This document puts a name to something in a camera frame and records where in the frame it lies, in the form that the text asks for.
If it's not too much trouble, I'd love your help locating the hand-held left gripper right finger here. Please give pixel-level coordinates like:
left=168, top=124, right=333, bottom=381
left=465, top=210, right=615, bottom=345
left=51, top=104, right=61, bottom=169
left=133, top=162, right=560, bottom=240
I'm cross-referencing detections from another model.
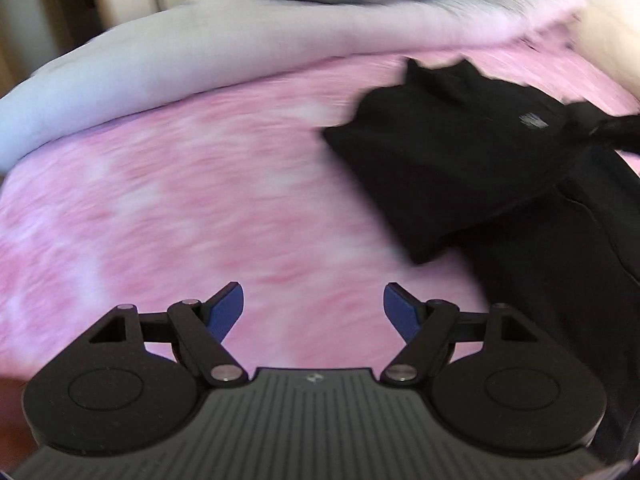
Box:
left=381, top=282, right=546, bottom=388

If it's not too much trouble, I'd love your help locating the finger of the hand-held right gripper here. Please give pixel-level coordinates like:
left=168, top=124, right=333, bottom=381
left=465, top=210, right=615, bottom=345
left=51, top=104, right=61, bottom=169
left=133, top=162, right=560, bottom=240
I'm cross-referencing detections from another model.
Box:
left=595, top=112, right=640, bottom=153

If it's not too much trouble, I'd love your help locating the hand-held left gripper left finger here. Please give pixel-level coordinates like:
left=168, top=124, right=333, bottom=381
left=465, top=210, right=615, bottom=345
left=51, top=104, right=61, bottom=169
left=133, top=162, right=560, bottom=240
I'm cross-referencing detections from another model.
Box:
left=82, top=281, right=249, bottom=389

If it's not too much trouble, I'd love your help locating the dark wooden door frame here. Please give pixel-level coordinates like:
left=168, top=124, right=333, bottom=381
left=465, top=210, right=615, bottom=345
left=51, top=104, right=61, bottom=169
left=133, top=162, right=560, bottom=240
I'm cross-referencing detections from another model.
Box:
left=30, top=0, right=103, bottom=58

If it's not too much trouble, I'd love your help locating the black turtleneck sweater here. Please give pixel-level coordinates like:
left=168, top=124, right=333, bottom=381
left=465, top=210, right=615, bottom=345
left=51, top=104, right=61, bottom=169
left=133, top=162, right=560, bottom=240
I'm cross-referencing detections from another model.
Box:
left=322, top=57, right=601, bottom=266

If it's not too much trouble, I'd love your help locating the black knit garment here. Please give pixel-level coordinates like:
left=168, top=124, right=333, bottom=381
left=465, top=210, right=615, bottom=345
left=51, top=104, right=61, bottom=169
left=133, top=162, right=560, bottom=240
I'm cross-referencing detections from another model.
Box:
left=450, top=150, right=640, bottom=466

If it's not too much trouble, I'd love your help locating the pink floral blanket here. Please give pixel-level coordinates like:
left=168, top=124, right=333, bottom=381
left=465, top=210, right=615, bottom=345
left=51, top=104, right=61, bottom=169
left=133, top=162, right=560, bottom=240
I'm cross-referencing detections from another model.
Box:
left=0, top=40, right=640, bottom=396

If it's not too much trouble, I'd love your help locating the white striped quilt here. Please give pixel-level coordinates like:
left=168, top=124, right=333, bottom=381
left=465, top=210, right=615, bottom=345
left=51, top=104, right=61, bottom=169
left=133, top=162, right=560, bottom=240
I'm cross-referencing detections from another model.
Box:
left=0, top=0, right=588, bottom=173

